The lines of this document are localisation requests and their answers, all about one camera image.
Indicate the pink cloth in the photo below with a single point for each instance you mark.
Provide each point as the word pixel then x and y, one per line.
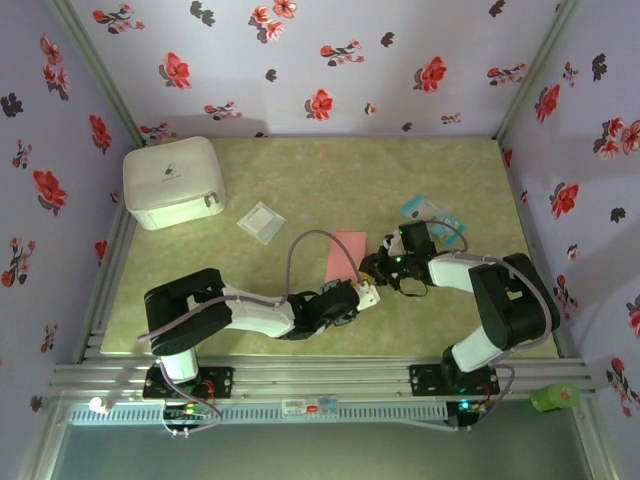
pixel 337 265

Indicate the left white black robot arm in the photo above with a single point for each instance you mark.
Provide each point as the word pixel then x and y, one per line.
pixel 255 315

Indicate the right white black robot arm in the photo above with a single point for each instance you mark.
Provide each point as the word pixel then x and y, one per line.
pixel 450 270

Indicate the blue printed packet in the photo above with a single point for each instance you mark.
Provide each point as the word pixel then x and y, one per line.
pixel 425 207

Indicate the white barcode label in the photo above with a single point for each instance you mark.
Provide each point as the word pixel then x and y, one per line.
pixel 294 406

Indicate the small red label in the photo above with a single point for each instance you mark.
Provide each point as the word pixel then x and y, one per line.
pixel 313 408

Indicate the pale blue label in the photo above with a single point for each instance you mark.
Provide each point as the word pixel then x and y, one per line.
pixel 330 406

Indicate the clear plastic packet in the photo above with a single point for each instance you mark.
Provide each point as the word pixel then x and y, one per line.
pixel 260 221

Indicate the small controller board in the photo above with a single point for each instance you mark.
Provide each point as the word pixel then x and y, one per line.
pixel 465 406
pixel 187 411

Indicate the white zip case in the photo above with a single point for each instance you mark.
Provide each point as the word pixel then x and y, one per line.
pixel 170 180

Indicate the green bottle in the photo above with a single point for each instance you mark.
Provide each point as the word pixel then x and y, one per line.
pixel 555 397

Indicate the small white knob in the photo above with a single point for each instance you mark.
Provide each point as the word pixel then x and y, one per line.
pixel 100 405

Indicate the long aluminium frame rail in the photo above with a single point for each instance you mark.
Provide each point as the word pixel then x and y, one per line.
pixel 320 375

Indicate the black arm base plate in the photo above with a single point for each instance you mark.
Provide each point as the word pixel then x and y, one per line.
pixel 422 380
pixel 220 382

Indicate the aluminium side rail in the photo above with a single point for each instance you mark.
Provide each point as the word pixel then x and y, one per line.
pixel 521 200
pixel 100 300

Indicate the aluminium frame post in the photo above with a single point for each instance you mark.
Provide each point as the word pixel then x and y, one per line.
pixel 536 65
pixel 96 65

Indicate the aluminium frame leg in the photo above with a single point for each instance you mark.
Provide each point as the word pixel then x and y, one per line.
pixel 42 445
pixel 595 445

